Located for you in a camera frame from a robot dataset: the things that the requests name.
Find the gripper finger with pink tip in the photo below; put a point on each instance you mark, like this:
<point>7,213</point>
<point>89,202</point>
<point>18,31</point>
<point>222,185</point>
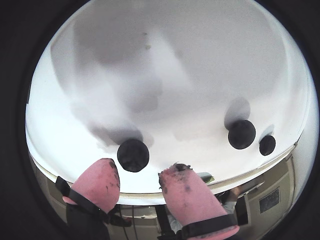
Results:
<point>190,200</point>
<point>97,185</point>

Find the dark blueberry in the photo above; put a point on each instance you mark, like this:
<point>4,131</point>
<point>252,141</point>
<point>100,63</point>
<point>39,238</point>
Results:
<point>267,145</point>
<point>133,155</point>
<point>241,134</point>

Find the small green leaf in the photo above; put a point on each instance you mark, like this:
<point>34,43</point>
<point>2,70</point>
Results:
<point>208,178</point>

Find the person in grey shirt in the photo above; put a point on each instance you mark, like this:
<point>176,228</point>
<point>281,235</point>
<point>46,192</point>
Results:
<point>231,202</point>

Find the black vertical post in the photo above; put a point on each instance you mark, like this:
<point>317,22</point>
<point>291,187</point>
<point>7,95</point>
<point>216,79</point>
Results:
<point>162,220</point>

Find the blue wall picture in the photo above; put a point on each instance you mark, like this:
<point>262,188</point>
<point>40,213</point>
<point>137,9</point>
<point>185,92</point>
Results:
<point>268,200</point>

